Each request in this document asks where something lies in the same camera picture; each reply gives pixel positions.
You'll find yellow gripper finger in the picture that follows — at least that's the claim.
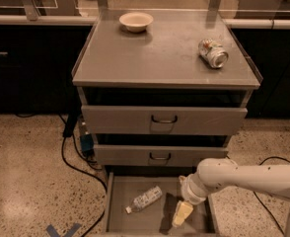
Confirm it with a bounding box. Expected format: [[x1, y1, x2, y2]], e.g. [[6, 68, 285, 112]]
[[172, 200, 193, 227]]

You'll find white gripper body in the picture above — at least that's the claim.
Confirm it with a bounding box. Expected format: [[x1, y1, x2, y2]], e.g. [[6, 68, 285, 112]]
[[179, 174, 207, 205]]

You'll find clear plastic water bottle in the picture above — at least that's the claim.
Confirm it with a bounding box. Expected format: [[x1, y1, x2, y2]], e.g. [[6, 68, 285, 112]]
[[125, 186, 163, 214]]

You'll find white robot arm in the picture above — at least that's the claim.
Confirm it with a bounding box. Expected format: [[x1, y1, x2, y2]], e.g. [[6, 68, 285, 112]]
[[172, 158, 290, 237]]

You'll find grey bottom drawer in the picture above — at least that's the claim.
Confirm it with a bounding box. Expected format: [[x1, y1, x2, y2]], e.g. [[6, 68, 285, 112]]
[[103, 172, 220, 237]]

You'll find grey drawer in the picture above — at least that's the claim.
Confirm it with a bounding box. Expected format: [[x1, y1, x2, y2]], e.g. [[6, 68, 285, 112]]
[[94, 145, 228, 167], [82, 106, 248, 135], [103, 172, 220, 237]]

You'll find grey middle drawer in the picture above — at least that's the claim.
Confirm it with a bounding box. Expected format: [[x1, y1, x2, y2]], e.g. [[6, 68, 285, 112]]
[[94, 145, 228, 167]]

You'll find grey drawer cabinet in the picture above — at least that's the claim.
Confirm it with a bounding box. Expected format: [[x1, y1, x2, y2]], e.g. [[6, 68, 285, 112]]
[[71, 7, 263, 237]]

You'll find grey top drawer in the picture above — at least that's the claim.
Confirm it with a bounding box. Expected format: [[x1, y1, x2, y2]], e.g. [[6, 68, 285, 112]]
[[82, 106, 248, 135]]

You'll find dark background counter cabinet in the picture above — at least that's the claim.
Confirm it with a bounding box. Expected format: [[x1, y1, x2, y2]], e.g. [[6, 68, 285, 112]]
[[0, 25, 91, 114]]

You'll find blue power adapter box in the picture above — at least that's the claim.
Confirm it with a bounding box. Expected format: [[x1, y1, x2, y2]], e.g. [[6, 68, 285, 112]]
[[78, 121, 94, 157]]

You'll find blue tape floor mark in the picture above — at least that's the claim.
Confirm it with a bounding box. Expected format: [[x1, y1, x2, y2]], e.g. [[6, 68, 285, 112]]
[[45, 222, 82, 237]]

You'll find crushed aluminium drink can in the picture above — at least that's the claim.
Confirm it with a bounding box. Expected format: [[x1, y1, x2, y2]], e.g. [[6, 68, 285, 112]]
[[198, 39, 229, 69]]

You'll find beige ceramic bowl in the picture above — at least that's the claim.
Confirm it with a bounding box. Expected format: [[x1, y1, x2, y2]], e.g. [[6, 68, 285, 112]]
[[119, 12, 154, 33]]

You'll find black floor cable right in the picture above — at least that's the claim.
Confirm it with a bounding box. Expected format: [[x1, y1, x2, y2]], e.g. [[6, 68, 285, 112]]
[[226, 155, 290, 237]]

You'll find black floor cable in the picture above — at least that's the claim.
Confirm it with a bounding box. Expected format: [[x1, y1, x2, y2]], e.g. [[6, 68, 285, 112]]
[[15, 113, 109, 237], [226, 155, 290, 237]]

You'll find black floor cable left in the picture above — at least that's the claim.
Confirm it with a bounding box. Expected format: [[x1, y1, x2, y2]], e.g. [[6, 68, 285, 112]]
[[15, 113, 109, 237]]

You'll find white horizontal rail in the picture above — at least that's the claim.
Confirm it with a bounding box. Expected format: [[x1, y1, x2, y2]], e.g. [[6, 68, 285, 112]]
[[0, 15, 290, 30]]

